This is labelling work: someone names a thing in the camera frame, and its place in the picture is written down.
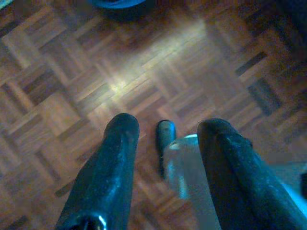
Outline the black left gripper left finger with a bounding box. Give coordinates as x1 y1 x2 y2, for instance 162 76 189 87
55 113 141 230

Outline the black round waste bin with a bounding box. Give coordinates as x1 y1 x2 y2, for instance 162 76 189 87
87 0 147 10

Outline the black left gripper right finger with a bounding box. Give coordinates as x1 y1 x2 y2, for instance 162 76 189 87
196 117 307 230

